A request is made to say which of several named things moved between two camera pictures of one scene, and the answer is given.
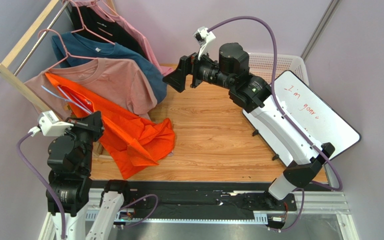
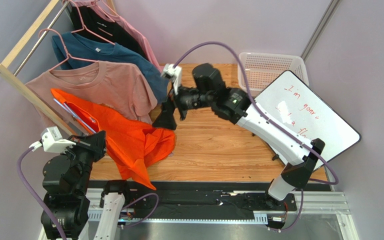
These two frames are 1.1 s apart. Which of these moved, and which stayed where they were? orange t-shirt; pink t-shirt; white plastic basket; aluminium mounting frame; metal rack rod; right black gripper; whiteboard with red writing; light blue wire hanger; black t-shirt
Moved: orange t-shirt; right black gripper; light blue wire hanger
Stayed: white plastic basket; aluminium mounting frame; whiteboard with red writing; pink t-shirt; metal rack rod; black t-shirt
